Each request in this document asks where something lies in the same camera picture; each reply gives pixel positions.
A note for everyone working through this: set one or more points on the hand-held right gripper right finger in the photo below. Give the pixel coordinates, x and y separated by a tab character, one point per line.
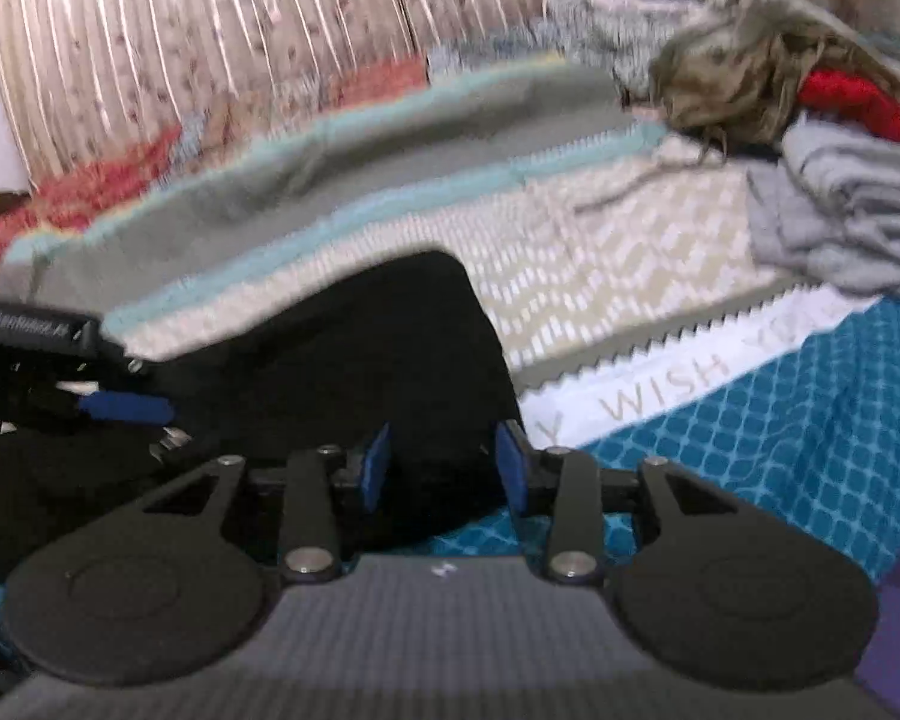
510	466

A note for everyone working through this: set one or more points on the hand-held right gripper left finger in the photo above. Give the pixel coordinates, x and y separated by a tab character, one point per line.
376	465

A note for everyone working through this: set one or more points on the white grey knit blanket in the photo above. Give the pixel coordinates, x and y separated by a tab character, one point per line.
607	22

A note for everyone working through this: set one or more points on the grey crumpled garment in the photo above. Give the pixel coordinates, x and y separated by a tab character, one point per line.
847	202

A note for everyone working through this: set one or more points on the teal grey cream bedspread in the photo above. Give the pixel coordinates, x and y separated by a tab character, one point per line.
607	277

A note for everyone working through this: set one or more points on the olive green crumpled cloth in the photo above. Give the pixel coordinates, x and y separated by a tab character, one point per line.
735	67

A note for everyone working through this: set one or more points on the red floral patchwork quilt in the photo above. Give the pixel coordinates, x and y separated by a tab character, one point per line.
105	180

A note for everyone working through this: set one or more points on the beige leaf print curtain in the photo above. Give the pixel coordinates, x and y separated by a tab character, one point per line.
195	30

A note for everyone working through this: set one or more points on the black pants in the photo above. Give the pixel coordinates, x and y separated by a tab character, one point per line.
330	360

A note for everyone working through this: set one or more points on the red cloth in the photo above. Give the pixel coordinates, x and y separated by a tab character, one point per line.
862	101

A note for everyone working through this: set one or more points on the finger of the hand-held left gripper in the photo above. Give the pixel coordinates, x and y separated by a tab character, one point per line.
127	406

